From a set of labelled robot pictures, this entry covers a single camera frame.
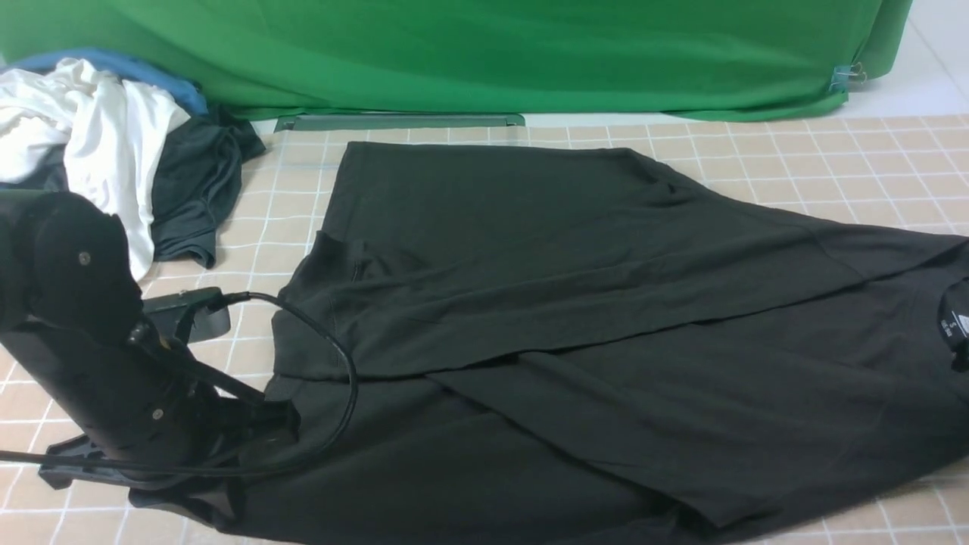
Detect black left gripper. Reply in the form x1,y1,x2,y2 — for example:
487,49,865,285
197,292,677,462
0,322,300,531

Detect dark gray long-sleeve shirt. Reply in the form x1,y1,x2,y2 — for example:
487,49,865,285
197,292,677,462
129,141,969,545

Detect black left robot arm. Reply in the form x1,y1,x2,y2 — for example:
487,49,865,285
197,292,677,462
2,190,300,530

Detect white shirt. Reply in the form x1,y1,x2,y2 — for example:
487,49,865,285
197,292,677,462
1,58,190,280

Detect dark gray crumpled garment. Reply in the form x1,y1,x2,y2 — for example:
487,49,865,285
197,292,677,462
2,114,266,282

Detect blue garment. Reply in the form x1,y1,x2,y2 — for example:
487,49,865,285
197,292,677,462
2,48,209,115

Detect green backdrop cloth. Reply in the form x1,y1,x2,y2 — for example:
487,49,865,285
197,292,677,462
2,1,911,122

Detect binder clip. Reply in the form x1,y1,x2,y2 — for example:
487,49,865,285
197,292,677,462
828,62,868,94

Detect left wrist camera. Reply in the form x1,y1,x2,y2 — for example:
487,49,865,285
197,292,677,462
143,287,232,344

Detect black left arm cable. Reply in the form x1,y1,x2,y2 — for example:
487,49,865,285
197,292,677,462
0,291,359,478

